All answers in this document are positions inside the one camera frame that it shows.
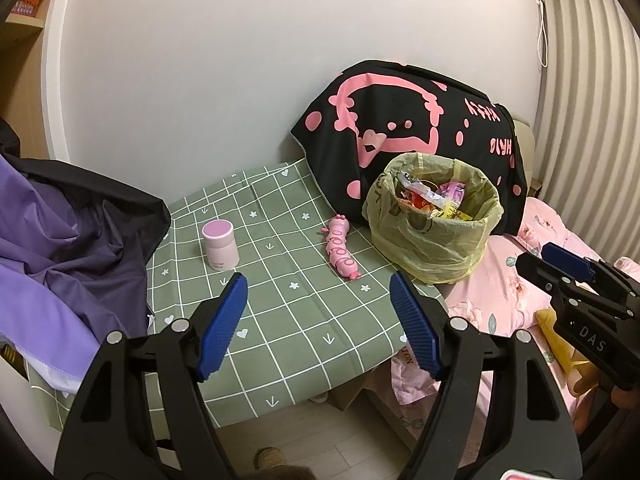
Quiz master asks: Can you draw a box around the pink floral bedsheet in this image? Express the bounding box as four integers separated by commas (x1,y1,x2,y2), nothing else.
390,195,631,466

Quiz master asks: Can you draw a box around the pink lidded jar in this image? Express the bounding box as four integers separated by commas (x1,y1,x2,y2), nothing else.
202,220,240,272

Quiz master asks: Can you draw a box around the tan fuzzy slipper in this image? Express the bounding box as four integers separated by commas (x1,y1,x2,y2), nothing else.
254,447,288,471

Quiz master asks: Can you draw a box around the green checkered tablecloth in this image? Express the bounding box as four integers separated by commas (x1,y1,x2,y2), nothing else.
25,157,446,428

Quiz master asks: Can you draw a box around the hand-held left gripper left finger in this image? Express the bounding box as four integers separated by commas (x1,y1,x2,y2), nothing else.
54,271,249,480

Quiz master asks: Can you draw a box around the wooden shelf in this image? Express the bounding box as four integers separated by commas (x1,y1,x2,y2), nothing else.
0,0,56,126

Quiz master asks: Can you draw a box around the yellow cushion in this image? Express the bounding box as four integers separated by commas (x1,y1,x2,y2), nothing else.
535,307,601,401

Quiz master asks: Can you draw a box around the grey curtain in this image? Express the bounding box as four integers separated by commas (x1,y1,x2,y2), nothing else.
532,0,640,261

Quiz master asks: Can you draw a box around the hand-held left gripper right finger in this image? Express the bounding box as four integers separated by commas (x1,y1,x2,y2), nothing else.
389,271,583,480

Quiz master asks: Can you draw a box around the black pink printed blanket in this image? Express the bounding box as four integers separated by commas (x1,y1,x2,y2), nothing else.
291,60,528,236

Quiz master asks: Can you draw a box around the orange foil wrapper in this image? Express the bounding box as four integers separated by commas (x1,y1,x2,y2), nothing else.
397,192,441,217

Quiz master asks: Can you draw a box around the purple white wrapper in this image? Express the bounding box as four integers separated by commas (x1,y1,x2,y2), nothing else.
396,171,441,198

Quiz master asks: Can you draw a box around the pink caterpillar toy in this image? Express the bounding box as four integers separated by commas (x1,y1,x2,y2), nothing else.
321,214,361,281

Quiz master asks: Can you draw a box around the purple jacket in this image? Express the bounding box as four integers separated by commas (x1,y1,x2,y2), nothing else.
0,117,172,396

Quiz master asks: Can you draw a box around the beige headboard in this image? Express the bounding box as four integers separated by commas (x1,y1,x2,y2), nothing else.
512,117,543,201

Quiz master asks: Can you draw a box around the cardboard box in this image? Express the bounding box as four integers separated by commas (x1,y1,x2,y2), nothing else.
330,377,376,411

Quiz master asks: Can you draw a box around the white cable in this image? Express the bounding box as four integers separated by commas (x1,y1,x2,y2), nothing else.
535,0,550,67

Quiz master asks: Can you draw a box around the waste bin with green bag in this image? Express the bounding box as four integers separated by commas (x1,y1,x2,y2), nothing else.
362,152,502,284

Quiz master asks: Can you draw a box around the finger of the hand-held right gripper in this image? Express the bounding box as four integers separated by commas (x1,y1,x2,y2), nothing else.
516,252,586,306
541,241,640,311

